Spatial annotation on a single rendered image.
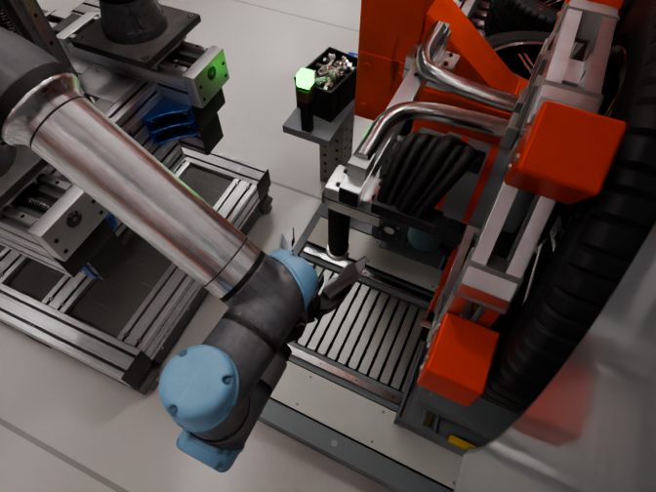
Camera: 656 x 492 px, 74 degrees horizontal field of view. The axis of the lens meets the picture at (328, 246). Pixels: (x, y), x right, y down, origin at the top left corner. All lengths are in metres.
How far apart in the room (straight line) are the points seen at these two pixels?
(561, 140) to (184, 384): 0.42
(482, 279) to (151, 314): 1.06
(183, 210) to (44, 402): 1.30
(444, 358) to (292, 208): 1.32
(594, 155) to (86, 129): 0.48
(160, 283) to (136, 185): 0.99
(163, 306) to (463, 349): 1.01
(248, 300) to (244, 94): 1.93
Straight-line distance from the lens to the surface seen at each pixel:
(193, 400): 0.45
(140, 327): 1.41
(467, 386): 0.59
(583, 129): 0.47
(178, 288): 1.45
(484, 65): 1.26
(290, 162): 1.98
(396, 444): 1.38
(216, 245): 0.48
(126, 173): 0.49
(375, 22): 1.21
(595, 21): 0.72
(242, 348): 0.48
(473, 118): 0.67
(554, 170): 0.46
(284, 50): 2.63
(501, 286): 0.56
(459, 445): 1.31
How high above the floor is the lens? 1.43
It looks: 57 degrees down
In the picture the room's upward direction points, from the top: straight up
